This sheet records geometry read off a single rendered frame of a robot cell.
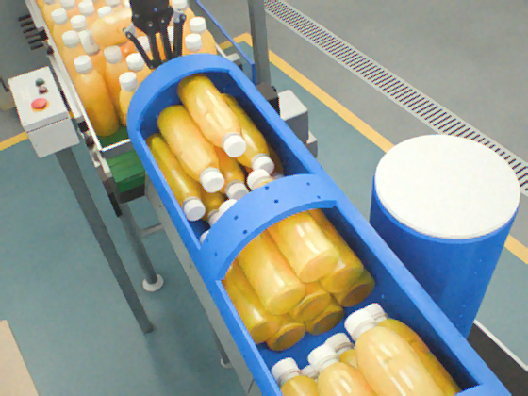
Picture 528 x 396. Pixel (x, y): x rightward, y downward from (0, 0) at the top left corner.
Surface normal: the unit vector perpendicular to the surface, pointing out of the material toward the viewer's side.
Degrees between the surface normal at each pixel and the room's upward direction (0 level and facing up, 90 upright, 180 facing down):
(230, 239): 39
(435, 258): 90
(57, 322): 0
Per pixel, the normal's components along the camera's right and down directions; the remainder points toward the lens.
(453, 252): -0.08, 0.76
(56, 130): 0.44, 0.65
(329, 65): -0.07, -0.66
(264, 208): -0.27, -0.55
